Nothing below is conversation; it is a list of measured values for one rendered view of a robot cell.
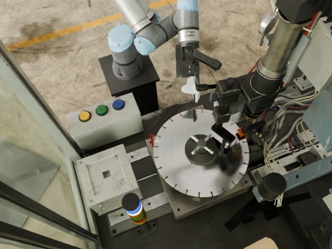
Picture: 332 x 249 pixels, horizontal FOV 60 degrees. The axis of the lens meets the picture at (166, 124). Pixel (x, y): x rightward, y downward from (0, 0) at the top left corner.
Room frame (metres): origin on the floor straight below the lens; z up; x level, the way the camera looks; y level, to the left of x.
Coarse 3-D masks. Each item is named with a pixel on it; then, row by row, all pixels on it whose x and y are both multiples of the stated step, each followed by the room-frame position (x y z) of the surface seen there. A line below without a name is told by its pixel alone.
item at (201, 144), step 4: (192, 136) 0.42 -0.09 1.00; (208, 136) 0.42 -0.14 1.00; (196, 140) 0.41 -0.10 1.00; (200, 140) 0.41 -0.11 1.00; (204, 140) 0.40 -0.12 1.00; (200, 144) 0.39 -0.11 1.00; (204, 144) 0.39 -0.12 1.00; (196, 148) 0.38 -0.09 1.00; (200, 148) 0.38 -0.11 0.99; (204, 148) 0.38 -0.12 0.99; (208, 148) 0.38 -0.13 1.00; (192, 152) 0.37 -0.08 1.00; (212, 152) 0.36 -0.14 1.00
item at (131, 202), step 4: (124, 196) 0.20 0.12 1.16; (128, 196) 0.19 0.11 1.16; (132, 196) 0.19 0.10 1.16; (136, 196) 0.19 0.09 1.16; (124, 200) 0.19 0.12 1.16; (128, 200) 0.19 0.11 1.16; (132, 200) 0.18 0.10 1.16; (136, 200) 0.18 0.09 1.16; (124, 204) 0.18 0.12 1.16; (128, 204) 0.18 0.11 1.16; (132, 204) 0.17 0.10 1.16; (136, 204) 0.17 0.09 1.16; (140, 204) 0.18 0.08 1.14; (124, 208) 0.17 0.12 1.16; (128, 208) 0.16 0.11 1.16; (132, 208) 0.16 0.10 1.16; (136, 208) 0.16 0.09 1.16; (128, 212) 0.16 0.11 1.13; (132, 212) 0.16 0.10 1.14
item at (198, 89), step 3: (198, 84) 0.47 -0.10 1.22; (201, 84) 0.47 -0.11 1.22; (204, 84) 0.47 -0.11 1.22; (207, 84) 0.48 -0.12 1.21; (210, 84) 0.48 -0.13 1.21; (213, 84) 0.48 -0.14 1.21; (198, 87) 0.46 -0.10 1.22; (201, 87) 0.46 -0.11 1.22; (204, 87) 0.47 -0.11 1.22; (207, 87) 0.47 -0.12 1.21; (210, 87) 0.47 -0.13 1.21; (213, 87) 0.47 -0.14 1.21; (198, 90) 0.46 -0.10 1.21; (201, 90) 0.46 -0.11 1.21; (204, 90) 0.46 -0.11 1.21
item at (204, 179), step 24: (168, 120) 0.52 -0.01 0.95; (192, 120) 0.51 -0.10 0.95; (168, 144) 0.42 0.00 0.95; (216, 144) 0.41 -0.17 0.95; (240, 144) 0.40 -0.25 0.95; (168, 168) 0.34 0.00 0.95; (192, 168) 0.33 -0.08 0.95; (216, 168) 0.32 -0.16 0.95; (240, 168) 0.32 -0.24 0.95; (192, 192) 0.25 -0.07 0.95; (216, 192) 0.24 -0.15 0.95
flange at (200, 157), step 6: (192, 138) 0.44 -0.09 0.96; (198, 138) 0.43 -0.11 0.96; (204, 138) 0.43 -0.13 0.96; (210, 138) 0.43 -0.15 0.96; (186, 144) 0.42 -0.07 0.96; (192, 144) 0.41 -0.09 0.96; (210, 144) 0.41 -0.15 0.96; (186, 150) 0.39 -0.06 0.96; (192, 150) 0.39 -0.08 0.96; (198, 150) 0.38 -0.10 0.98; (204, 150) 0.38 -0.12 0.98; (216, 150) 0.38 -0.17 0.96; (192, 156) 0.37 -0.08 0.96; (198, 156) 0.37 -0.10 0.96; (204, 156) 0.37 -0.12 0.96; (210, 156) 0.36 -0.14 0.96; (198, 162) 0.35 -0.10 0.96; (204, 162) 0.34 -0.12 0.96
